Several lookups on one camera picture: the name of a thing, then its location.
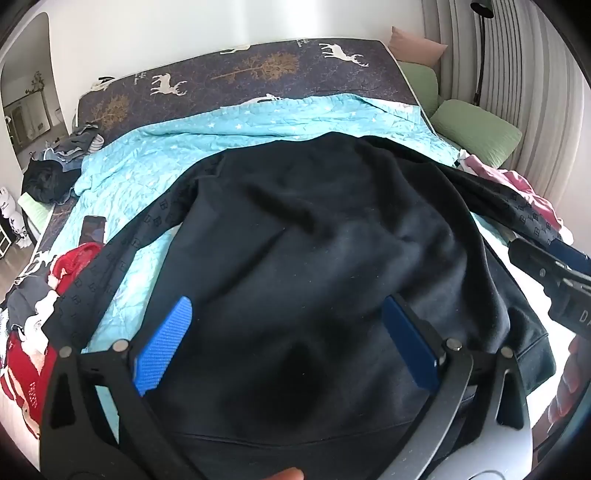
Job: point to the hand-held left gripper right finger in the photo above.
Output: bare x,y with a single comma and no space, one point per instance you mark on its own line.
413,344

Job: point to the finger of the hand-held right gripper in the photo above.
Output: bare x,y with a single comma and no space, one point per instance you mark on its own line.
538,258

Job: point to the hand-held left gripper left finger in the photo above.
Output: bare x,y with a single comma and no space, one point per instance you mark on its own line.
162,344

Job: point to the black sweater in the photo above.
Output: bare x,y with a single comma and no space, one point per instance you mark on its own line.
314,258

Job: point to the pink clothes pile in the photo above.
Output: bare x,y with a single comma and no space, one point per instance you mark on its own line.
517,184

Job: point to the red clothes pile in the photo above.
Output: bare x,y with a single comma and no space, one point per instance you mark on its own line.
23,364

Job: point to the person's right hand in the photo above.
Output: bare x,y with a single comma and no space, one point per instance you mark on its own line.
569,383

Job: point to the person's left hand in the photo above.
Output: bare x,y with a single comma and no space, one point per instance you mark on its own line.
286,473

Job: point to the black smartphone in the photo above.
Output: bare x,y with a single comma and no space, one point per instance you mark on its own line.
92,229

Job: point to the large green pillow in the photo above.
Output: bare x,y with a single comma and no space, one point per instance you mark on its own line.
478,131

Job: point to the turquoise star-print blanket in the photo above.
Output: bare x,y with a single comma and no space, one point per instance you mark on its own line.
152,184

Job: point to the light green cushion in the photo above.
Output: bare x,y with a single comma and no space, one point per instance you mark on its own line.
34,210

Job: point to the black cloth pile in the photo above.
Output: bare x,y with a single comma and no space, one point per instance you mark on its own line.
46,180

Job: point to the white cat figurine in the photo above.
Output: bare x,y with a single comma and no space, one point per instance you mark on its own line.
9,210

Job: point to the black floor lamp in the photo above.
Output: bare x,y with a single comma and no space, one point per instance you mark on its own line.
482,55

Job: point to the small green pillow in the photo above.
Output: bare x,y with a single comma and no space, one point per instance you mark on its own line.
418,85

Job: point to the blue jeans pile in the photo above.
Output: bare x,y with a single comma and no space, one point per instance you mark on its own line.
69,147

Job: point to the pink pillow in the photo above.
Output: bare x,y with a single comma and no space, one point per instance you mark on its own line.
415,46

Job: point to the dark deer-print mattress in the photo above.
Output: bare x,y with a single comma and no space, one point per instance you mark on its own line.
221,78

